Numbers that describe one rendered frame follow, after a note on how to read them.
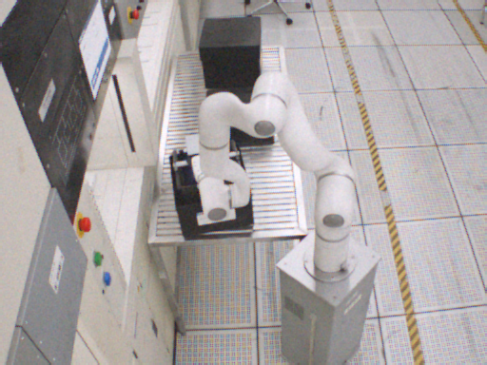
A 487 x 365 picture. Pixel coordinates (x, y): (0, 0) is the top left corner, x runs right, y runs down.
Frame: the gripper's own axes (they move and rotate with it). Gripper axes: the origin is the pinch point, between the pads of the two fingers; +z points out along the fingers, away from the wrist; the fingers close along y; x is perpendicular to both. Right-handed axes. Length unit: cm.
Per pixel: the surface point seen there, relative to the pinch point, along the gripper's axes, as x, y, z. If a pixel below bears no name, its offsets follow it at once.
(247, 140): -27.1, 19.6, 29.9
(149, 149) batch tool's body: -10.1, -20.5, 15.9
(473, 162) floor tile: -106, 166, 62
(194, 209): -15.4, -7.2, -13.9
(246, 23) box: -5, 32, 91
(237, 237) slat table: -29.8, 6.3, -18.3
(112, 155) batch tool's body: -11.8, -36.0, 18.8
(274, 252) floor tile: -106, 28, 27
